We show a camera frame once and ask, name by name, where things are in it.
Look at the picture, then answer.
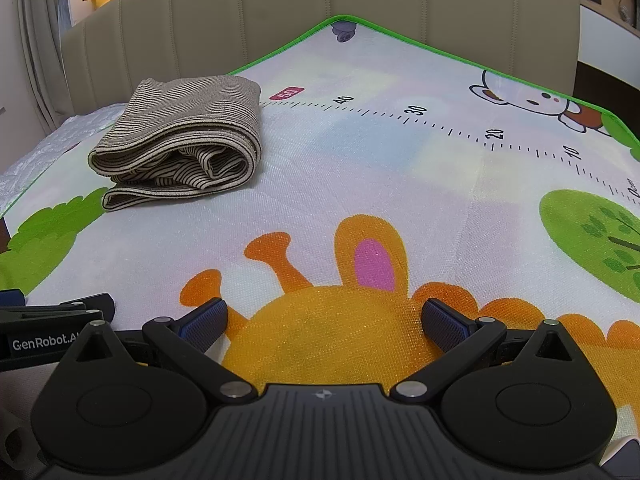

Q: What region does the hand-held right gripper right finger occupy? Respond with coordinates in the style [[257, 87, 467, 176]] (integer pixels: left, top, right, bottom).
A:
[[390, 298, 588, 403]]

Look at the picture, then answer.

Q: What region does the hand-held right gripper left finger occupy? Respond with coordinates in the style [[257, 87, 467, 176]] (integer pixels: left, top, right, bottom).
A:
[[60, 297, 257, 403]]

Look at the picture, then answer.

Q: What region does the striped beige shirt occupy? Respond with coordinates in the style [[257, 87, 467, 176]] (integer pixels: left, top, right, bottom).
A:
[[87, 76, 264, 212]]

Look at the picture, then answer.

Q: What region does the person's left hand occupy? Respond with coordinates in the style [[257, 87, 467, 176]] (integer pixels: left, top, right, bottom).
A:
[[0, 374, 40, 464]]

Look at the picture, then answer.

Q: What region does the white quilted bed cover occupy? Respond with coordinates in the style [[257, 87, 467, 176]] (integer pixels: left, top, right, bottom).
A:
[[0, 102, 129, 211]]

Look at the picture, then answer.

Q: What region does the cartoon printed play mat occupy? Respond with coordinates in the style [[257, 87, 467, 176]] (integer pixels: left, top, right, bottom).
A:
[[0, 14, 640, 448]]

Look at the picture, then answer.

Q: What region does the beige curtain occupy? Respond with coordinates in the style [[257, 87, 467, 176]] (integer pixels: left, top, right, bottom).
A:
[[0, 0, 82, 161]]

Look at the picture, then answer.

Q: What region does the beige padded headboard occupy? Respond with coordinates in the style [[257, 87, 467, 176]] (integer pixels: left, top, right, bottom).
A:
[[59, 0, 582, 122]]

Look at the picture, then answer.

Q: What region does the white desk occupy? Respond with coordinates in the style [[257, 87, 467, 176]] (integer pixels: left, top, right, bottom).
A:
[[576, 0, 640, 88]]

